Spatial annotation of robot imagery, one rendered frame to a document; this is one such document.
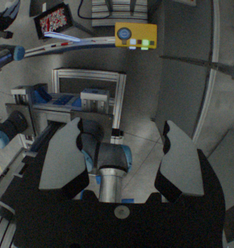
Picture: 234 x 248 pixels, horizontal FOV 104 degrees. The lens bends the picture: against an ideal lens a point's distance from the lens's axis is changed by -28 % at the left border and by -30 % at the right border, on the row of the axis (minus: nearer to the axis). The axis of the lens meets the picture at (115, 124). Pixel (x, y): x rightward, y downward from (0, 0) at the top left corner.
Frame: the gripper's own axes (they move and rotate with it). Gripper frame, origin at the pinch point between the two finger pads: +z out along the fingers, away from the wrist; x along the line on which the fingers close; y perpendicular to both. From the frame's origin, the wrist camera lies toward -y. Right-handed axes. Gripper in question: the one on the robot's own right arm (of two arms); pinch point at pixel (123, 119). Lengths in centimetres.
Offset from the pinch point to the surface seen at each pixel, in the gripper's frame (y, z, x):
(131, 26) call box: -17.7, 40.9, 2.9
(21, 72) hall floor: 3, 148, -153
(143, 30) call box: -16.2, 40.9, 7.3
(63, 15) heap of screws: -34, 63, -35
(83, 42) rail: -14, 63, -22
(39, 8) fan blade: -27, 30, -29
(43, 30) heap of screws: -27, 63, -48
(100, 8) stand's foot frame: -63, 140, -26
